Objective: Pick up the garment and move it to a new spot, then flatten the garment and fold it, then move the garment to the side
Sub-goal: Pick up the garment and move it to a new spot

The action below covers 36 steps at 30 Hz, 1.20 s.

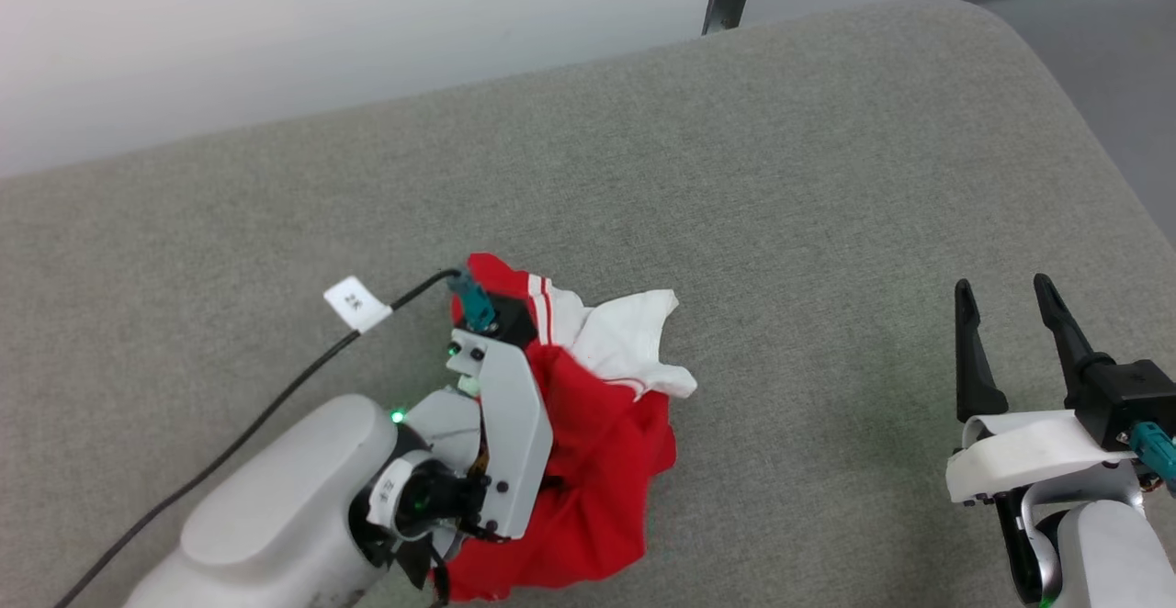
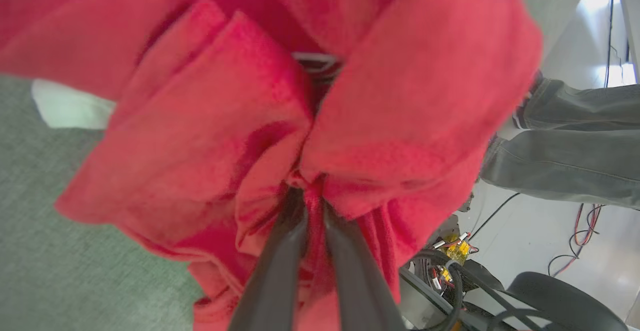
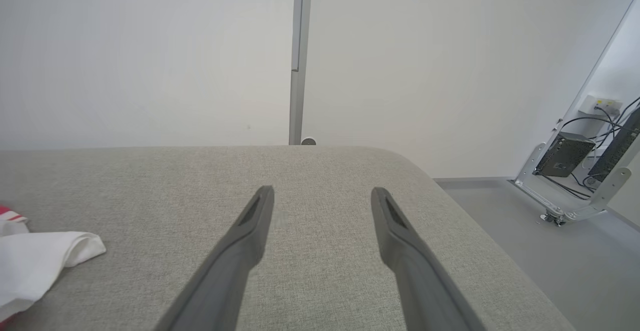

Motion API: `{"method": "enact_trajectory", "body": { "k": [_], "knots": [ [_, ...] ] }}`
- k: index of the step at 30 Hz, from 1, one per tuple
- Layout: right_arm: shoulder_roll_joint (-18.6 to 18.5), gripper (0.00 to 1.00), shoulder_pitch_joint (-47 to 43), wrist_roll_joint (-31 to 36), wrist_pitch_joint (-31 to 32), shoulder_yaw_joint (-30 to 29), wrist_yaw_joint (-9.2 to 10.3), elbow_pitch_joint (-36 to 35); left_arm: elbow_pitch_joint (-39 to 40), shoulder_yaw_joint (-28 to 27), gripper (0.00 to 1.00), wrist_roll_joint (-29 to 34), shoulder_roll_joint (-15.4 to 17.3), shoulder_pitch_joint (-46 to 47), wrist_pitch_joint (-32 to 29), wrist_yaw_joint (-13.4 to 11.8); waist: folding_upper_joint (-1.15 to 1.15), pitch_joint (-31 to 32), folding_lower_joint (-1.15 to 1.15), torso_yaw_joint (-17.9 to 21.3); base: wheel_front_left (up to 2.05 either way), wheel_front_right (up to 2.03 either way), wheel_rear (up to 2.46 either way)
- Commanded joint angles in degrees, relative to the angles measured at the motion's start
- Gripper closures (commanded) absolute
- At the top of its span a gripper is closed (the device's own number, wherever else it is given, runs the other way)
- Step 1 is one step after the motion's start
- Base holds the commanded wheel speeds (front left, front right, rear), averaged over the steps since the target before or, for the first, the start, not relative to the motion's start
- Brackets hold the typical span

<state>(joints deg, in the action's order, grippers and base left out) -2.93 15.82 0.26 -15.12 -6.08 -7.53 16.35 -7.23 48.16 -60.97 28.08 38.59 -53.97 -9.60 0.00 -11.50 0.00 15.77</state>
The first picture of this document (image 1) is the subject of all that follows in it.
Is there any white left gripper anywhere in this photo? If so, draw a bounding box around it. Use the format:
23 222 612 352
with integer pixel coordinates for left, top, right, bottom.
447 331 553 540

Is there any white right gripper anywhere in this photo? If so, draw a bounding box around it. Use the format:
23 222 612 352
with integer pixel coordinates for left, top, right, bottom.
946 273 1149 504

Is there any red and white garment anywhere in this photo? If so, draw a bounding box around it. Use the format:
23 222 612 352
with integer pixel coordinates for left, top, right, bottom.
432 253 697 604

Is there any white left cable label tag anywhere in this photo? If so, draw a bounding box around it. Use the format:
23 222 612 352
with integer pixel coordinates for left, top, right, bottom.
323 276 393 333

